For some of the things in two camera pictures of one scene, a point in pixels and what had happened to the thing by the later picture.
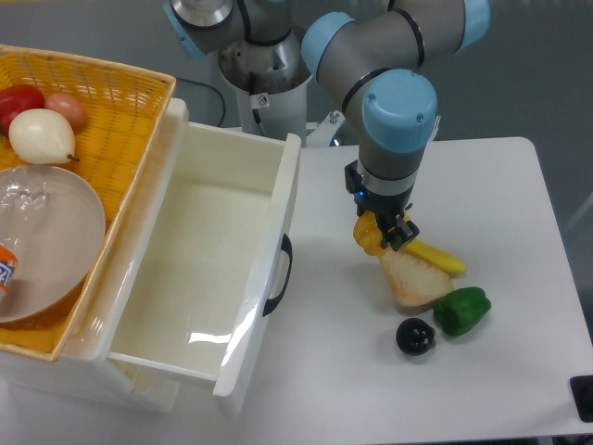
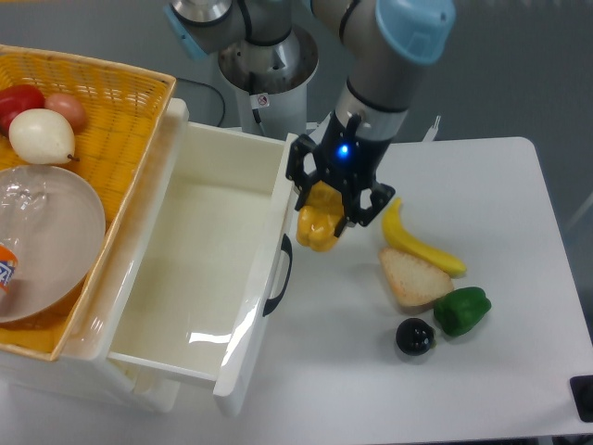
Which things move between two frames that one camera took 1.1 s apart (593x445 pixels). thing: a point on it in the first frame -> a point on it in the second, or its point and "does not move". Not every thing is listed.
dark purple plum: x=415 y=336 does not move
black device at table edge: x=582 y=393 does not move
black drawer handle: x=287 y=247 does not move
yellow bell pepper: x=368 y=234 -> x=320 y=219
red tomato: x=15 y=99 does not move
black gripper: x=386 y=208 -> x=348 y=158
